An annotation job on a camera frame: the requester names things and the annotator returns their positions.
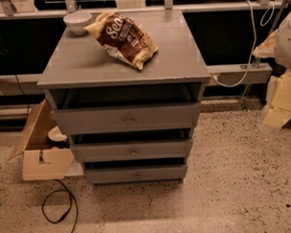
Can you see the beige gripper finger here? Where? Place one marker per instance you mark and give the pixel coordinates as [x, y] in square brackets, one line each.
[277, 112]

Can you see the white bowl in box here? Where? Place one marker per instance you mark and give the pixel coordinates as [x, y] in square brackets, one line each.
[56, 135]

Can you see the white ceramic bowl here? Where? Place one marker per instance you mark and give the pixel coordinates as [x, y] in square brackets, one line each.
[77, 21]

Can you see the open cardboard box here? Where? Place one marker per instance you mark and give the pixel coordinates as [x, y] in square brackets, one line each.
[40, 160]

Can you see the grey bottom drawer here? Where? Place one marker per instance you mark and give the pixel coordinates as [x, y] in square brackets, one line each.
[148, 173]

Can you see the grey drawer cabinet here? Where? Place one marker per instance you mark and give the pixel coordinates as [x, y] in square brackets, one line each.
[127, 95]

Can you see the grey top drawer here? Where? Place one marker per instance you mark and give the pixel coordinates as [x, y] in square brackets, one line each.
[125, 118]

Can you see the grey wall rail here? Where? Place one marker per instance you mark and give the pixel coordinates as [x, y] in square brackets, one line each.
[226, 74]

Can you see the grey middle drawer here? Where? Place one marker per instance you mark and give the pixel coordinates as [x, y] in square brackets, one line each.
[131, 150]

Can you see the grey drawer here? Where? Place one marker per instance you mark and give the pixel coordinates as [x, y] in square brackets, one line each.
[125, 118]
[131, 150]
[148, 173]

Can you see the brown coffee pad bag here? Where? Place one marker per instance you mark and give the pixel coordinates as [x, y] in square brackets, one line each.
[122, 38]

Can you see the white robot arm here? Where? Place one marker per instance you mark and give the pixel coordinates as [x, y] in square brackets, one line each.
[277, 45]

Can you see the metal stand pole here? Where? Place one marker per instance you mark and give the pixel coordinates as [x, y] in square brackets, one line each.
[265, 50]

